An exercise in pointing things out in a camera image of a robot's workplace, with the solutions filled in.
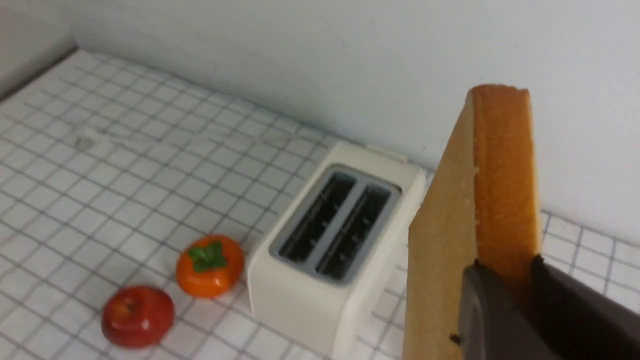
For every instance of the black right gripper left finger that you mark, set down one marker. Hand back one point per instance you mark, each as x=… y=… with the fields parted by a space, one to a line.
x=490 y=324

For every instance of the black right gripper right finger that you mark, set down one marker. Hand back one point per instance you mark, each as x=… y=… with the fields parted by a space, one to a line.
x=579 y=323

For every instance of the toast slice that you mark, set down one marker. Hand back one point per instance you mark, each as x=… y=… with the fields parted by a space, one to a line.
x=482 y=205

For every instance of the cream white toaster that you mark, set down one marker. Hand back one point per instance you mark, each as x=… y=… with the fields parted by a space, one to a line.
x=319 y=271

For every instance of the orange persimmon with leaf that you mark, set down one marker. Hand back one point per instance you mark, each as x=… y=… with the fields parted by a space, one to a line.
x=210 y=267

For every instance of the red apple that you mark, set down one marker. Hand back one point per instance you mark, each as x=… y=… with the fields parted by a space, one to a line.
x=137 y=317

